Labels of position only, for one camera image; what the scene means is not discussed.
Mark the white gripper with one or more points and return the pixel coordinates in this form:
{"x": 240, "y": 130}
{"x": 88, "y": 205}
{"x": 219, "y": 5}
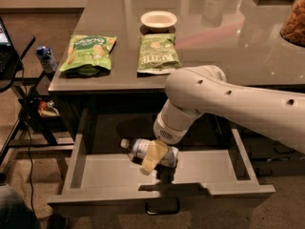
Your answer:
{"x": 164, "y": 132}

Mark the blue plastic water bottle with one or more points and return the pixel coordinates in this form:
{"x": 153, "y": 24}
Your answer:
{"x": 139, "y": 147}

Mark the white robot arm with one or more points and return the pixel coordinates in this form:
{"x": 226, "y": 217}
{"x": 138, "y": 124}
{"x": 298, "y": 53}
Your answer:
{"x": 194, "y": 91}

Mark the open grey top drawer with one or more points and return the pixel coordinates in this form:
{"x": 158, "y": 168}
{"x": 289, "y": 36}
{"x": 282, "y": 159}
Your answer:
{"x": 213, "y": 168}

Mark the grey counter cabinet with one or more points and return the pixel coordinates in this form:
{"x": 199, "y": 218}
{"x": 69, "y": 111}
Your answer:
{"x": 238, "y": 36}

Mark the green kettle chips bag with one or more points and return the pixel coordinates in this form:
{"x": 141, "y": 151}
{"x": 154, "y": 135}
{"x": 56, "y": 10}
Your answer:
{"x": 157, "y": 54}

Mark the green snack bag left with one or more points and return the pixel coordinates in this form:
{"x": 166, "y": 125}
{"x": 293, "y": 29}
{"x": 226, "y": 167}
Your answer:
{"x": 88, "y": 54}

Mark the colourful items on shelf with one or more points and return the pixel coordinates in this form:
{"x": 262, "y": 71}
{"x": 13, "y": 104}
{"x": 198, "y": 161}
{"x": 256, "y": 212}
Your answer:
{"x": 47, "y": 109}

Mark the black side stand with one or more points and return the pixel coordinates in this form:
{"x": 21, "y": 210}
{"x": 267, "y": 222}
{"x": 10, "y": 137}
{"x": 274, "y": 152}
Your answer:
{"x": 30, "y": 129}

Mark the white paper bowl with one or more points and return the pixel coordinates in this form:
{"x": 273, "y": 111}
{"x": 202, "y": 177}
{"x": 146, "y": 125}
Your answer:
{"x": 158, "y": 20}

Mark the blue drink can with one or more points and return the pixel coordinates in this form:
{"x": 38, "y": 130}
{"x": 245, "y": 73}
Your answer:
{"x": 46, "y": 58}

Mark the person's knee in jeans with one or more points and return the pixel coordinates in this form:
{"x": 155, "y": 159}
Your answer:
{"x": 14, "y": 213}

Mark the black laptop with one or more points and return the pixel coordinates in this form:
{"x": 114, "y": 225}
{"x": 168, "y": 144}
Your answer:
{"x": 8, "y": 53}

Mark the jar of orange snacks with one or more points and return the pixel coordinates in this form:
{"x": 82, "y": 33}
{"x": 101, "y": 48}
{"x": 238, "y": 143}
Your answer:
{"x": 293, "y": 29}

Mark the metal drawer handle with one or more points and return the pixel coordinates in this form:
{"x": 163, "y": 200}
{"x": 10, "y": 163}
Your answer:
{"x": 164, "y": 206}

